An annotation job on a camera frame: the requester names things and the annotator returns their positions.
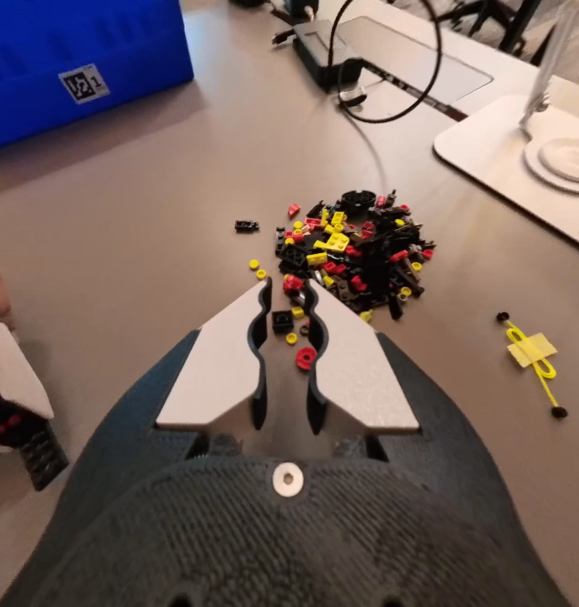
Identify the grey rectangular desk panel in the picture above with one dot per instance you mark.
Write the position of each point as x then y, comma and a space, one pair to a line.
412, 57

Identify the black clip lego piece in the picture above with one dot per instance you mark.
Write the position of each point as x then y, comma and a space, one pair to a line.
246, 225

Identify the pile of lego pieces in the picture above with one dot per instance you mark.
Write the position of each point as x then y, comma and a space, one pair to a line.
365, 256

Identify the black square lego brick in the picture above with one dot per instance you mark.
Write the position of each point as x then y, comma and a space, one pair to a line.
282, 321

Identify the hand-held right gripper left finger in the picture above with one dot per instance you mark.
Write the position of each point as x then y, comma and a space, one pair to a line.
213, 365

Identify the white stand base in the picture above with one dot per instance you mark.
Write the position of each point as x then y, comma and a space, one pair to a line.
488, 156

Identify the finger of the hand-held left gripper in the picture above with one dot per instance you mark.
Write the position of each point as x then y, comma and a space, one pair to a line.
12, 374

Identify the red round lego piece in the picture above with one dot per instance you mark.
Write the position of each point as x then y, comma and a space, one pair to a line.
306, 358

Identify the large blue plastic bin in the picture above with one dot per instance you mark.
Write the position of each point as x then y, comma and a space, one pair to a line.
80, 42

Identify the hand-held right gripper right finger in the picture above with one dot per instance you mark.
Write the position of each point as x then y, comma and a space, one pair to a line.
360, 379

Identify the black chair legs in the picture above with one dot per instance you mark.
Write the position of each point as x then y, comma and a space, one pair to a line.
503, 21

